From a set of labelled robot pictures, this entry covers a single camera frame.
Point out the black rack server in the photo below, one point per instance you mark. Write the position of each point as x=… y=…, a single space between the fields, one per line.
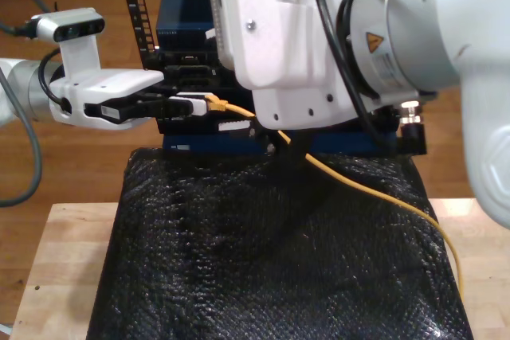
x=191 y=73

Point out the blue flat base box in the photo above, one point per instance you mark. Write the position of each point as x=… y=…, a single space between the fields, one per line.
x=219 y=145

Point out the black bubble mat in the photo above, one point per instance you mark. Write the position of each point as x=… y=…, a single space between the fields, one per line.
x=239 y=276

